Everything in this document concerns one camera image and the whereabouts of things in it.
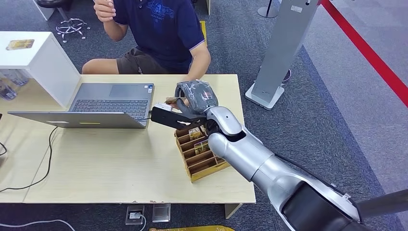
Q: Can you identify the person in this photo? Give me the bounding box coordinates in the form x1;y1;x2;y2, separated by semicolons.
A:
82;0;212;82

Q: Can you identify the grey laptop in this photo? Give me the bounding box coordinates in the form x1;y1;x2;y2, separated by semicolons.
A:
7;83;155;129

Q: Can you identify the white plug with cable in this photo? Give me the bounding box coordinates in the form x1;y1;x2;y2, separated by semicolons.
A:
129;212;147;231

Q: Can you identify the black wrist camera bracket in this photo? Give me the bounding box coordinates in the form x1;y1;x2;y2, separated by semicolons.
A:
150;106;208;130

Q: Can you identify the wooden card holder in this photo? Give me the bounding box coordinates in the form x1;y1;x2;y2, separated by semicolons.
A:
174;125;231;183

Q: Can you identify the clear plastic bottle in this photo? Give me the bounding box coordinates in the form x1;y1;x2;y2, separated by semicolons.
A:
0;69;29;87
0;79;17;101

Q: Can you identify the office chair chrome base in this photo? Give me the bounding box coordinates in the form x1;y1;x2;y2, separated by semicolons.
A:
36;0;91;44

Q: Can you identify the grey floor socket box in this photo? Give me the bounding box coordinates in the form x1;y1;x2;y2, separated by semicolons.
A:
125;205;146;226
152;204;171;223

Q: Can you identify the yellow strip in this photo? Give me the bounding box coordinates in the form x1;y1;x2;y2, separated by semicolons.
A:
199;20;208;46

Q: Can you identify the long black cable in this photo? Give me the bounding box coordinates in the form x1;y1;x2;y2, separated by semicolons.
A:
0;127;59;194

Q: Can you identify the white box shelf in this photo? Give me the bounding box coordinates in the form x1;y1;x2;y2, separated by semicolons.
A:
0;31;81;109

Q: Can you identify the grey kiosk stand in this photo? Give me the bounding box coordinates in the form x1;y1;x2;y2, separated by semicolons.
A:
244;0;319;111

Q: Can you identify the yellow cloth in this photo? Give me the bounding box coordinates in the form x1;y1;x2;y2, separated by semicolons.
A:
149;225;235;231

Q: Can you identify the light wooden desk leg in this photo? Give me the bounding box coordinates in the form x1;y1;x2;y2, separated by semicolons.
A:
224;203;243;220

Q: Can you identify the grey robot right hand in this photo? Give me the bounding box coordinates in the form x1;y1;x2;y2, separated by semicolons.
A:
174;79;219;119

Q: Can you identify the person's left hand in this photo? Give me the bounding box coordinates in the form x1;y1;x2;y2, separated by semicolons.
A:
174;96;189;111

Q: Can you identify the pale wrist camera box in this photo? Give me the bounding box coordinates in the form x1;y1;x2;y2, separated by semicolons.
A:
154;102;173;112

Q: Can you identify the black laptop power cable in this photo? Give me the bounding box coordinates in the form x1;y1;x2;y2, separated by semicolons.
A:
137;110;153;122

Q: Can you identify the person's right hand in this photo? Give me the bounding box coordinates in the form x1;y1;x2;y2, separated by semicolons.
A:
93;0;117;23

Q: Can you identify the round grey stand base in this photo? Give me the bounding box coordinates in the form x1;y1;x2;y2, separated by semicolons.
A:
257;0;279;19

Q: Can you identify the white floor cable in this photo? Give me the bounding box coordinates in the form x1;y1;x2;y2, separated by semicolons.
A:
0;220;76;231

